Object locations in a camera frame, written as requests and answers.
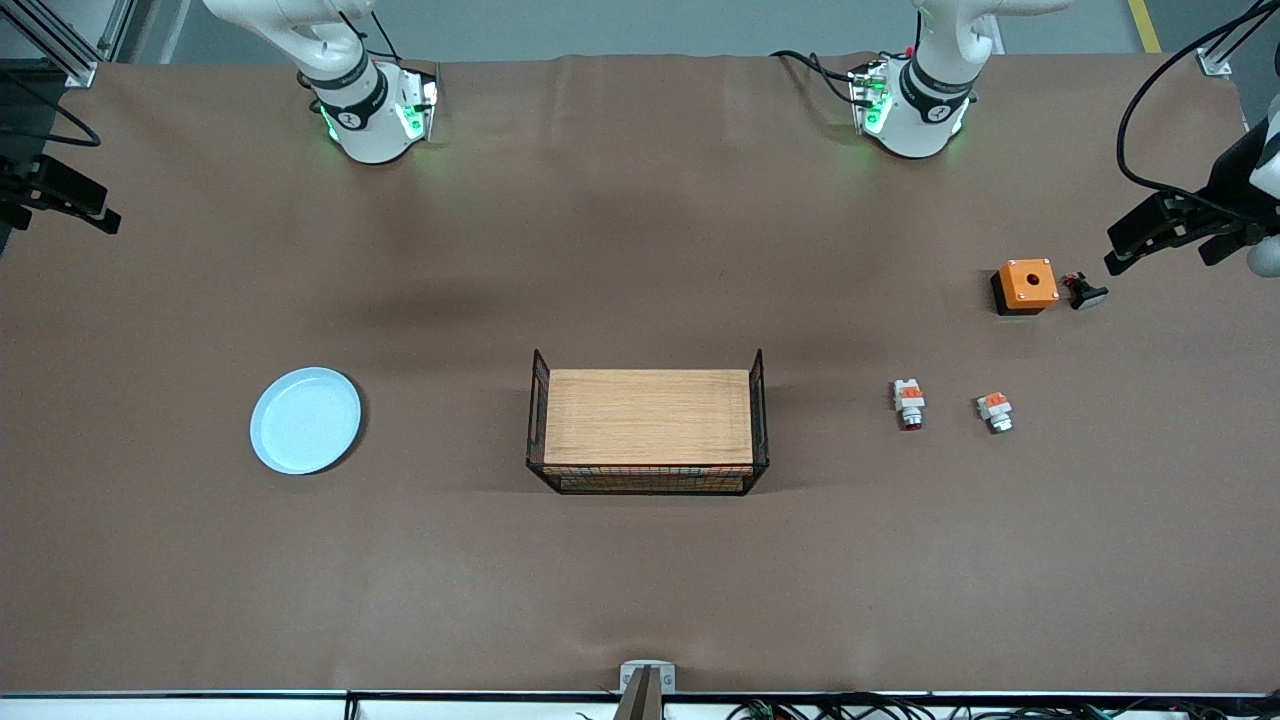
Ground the aluminium frame profile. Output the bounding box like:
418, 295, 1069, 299
0, 0, 136, 89

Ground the grey metal bracket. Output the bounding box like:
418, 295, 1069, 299
619, 660, 677, 720

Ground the wire rack with wooden top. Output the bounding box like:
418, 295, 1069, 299
525, 348, 771, 497

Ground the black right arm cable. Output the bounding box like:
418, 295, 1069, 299
0, 65, 102, 147

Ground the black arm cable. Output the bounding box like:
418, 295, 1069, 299
1116, 0, 1273, 204
0, 65, 102, 147

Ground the orange button box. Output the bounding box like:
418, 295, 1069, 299
990, 259, 1061, 317

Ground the light blue plate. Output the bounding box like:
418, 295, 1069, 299
250, 367, 363, 475

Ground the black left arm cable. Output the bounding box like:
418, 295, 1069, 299
1116, 0, 1273, 204

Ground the black cable bundle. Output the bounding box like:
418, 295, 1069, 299
575, 693, 1280, 720

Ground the black base cable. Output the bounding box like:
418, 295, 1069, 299
335, 10, 401, 63
770, 50, 863, 107

